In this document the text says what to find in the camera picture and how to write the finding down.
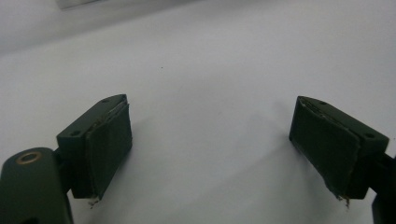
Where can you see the light grey board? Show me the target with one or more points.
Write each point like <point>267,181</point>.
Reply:
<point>202,93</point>

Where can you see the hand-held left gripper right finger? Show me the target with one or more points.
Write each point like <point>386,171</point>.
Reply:
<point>330,146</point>

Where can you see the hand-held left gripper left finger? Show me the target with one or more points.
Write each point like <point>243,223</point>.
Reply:
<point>99,146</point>

